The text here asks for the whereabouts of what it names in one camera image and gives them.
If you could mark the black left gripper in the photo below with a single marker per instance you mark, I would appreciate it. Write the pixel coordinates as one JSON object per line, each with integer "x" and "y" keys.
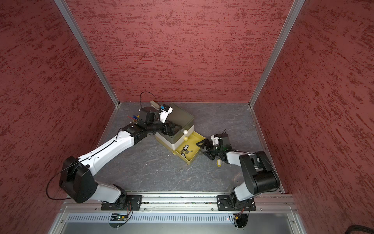
{"x": 171, "y": 132}

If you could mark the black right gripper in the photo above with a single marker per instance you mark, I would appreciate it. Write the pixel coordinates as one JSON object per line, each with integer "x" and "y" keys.
{"x": 206, "y": 141}

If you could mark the olive three-drawer desk organizer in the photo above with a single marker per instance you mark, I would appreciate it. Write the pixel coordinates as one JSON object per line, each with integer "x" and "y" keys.
{"x": 177, "y": 112}

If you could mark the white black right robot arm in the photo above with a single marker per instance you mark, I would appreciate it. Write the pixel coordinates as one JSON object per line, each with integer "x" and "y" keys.
{"x": 258, "y": 173}

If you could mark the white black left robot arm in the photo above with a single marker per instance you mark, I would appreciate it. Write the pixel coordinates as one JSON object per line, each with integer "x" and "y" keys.
{"x": 77, "y": 174}

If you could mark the keys with black tags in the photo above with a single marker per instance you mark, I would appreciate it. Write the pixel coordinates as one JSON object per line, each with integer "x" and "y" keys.
{"x": 185, "y": 151}

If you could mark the beige eraser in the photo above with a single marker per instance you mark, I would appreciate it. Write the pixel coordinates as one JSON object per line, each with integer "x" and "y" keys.
{"x": 154, "y": 104}

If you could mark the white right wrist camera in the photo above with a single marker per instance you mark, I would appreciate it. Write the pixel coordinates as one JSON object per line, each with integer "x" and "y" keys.
{"x": 215, "y": 140}

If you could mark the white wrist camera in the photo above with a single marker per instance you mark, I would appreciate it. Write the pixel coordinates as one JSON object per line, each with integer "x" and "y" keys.
{"x": 165, "y": 110}
{"x": 215, "y": 140}

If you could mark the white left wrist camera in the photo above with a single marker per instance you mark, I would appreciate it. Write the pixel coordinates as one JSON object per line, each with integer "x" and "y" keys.
{"x": 165, "y": 110}

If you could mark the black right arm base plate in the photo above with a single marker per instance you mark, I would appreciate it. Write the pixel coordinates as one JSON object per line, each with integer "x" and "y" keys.
{"x": 230, "y": 203}

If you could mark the aluminium front rail frame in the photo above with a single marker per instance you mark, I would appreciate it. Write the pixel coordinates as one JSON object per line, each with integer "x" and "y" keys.
{"x": 182, "y": 213}

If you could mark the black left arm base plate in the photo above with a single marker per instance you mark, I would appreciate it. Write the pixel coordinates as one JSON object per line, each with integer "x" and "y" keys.
{"x": 124, "y": 203}

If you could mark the left aluminium corner post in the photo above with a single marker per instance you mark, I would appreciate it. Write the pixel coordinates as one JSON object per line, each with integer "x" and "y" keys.
{"x": 74, "y": 27}

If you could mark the aluminium corner post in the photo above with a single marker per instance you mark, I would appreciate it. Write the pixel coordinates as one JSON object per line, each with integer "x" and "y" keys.
{"x": 74, "y": 27}
{"x": 286, "y": 29}

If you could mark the right aluminium corner post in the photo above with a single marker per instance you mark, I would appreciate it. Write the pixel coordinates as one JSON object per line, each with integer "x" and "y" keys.
{"x": 286, "y": 29}

